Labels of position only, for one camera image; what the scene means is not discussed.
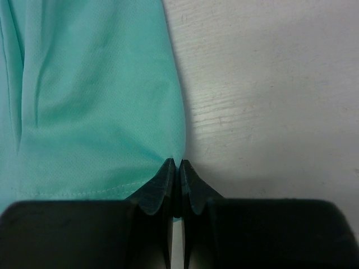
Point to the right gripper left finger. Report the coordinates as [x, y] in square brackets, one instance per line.
[132, 233]

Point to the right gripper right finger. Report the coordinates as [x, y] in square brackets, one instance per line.
[224, 232]

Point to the mint green t shirt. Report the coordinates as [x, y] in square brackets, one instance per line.
[91, 104]

